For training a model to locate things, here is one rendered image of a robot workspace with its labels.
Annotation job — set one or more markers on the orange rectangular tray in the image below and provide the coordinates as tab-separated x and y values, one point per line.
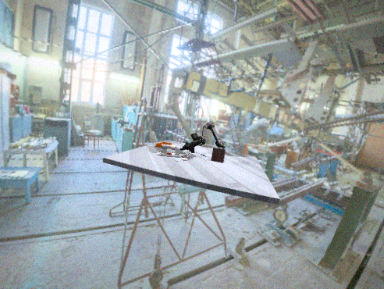
159	145

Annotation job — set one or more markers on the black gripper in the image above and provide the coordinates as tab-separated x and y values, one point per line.
188	146

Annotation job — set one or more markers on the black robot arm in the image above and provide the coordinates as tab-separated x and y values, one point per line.
211	126

